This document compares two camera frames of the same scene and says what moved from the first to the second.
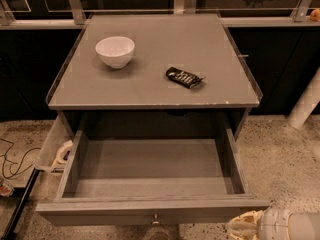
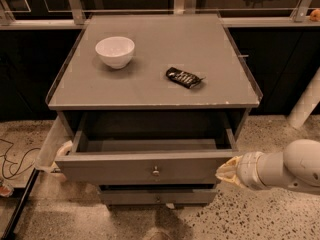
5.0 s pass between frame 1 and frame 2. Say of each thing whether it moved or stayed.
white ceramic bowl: stayed
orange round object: stayed
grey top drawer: moved
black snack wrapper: stayed
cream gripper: moved
